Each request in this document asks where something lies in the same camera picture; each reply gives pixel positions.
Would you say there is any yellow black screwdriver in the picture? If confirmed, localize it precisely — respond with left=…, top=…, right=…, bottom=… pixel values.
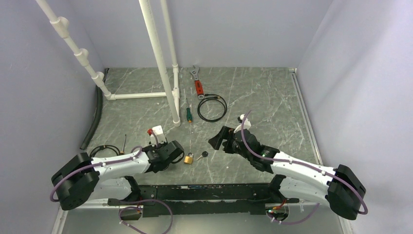
left=120, top=134, right=127, bottom=155

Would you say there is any coiled black cable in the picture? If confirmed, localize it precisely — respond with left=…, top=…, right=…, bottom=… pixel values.
left=197, top=94, right=228, bottom=123
left=89, top=144, right=122, bottom=159

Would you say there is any black foam tube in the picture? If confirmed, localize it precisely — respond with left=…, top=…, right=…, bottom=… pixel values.
left=79, top=86, right=103, bottom=150

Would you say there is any black head key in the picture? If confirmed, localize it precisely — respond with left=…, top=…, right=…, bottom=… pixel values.
left=196, top=151, right=209, bottom=161

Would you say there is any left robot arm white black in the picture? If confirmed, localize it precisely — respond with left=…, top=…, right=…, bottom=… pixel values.
left=49, top=140, right=184, bottom=211

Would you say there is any coiled black cable left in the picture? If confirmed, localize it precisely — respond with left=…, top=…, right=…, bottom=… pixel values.
left=89, top=144, right=122, bottom=159

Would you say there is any small brass padlock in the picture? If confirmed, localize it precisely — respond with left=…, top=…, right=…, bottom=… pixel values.
left=184, top=153, right=193, bottom=164

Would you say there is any red handle adjustable wrench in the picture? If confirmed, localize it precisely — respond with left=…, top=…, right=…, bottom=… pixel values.
left=190, top=65, right=205, bottom=100

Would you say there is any aluminium rail right edge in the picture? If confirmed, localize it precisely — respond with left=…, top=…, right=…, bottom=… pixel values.
left=288, top=68, right=354, bottom=234

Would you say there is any green handle screwdriver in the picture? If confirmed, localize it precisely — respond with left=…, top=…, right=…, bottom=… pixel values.
left=186, top=98, right=193, bottom=123

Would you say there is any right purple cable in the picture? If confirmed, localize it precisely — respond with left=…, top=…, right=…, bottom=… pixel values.
left=240, top=110, right=369, bottom=226

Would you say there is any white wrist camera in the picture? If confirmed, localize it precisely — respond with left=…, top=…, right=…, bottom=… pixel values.
left=147, top=125, right=168, bottom=147
left=235, top=114, right=251, bottom=132

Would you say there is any white pvc pipe frame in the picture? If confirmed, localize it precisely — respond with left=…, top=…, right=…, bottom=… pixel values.
left=36, top=0, right=181, bottom=127

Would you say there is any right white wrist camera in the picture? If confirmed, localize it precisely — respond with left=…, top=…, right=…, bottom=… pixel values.
left=235, top=114, right=251, bottom=132

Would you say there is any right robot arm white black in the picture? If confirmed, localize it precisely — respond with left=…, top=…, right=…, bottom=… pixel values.
left=208, top=126, right=368, bottom=220

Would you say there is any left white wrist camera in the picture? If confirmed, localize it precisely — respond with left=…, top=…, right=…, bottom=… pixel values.
left=147, top=125, right=168, bottom=147

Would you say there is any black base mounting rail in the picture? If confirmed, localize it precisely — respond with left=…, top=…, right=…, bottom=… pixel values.
left=107, top=176, right=299, bottom=217

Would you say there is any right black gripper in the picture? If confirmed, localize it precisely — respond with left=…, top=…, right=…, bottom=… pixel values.
left=208, top=125, right=252, bottom=161

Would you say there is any coiled black cable right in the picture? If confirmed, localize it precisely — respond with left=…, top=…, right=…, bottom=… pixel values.
left=197, top=94, right=228, bottom=123

